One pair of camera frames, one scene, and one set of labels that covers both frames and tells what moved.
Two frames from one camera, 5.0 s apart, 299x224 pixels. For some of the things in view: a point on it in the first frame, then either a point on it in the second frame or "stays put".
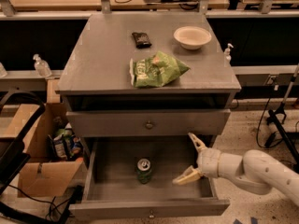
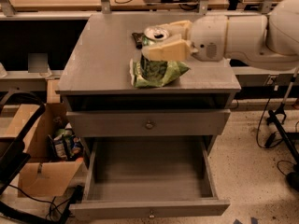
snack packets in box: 64,145 stays put
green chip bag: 157,70 stays put
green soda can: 144,170 → 153,70
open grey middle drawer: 134,177 stays put
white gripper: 207,161 → 207,36
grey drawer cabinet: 135,86 stays put
